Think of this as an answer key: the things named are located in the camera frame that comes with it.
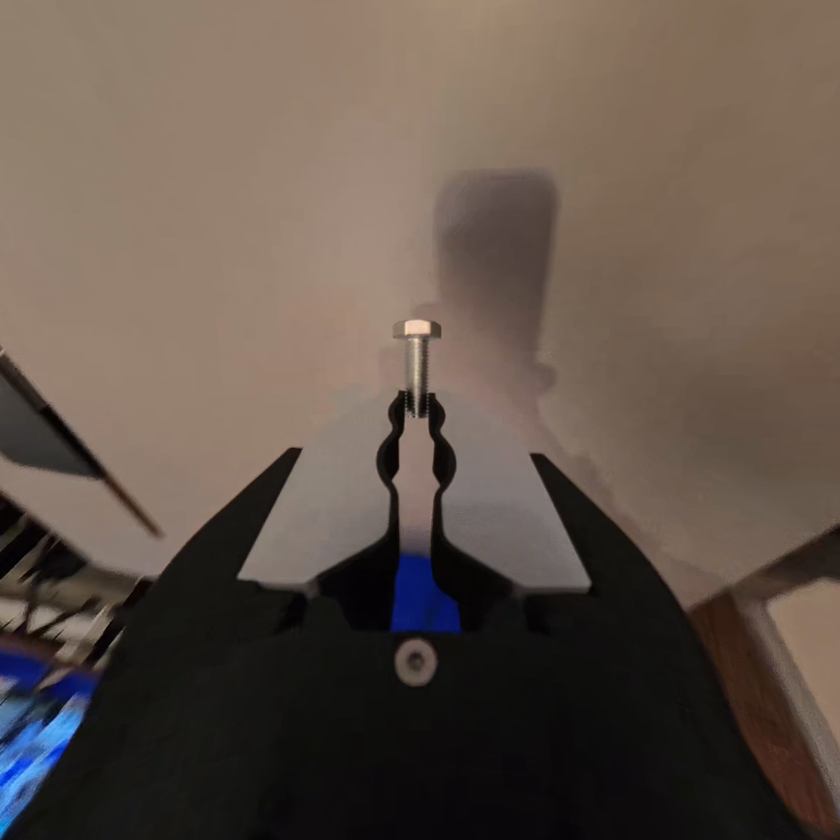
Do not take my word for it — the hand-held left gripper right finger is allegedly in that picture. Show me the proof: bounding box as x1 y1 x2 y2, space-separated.
427 392 593 592

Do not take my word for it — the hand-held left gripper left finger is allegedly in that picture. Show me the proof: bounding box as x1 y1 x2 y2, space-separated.
236 390 405 586

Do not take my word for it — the blue plastic bin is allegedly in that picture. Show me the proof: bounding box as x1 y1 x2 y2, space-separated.
0 553 464 828

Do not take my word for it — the silver hex bolt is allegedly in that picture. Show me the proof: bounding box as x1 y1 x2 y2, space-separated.
392 319 442 421

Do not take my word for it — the wooden post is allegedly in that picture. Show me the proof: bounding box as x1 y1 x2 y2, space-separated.
686 577 840 840

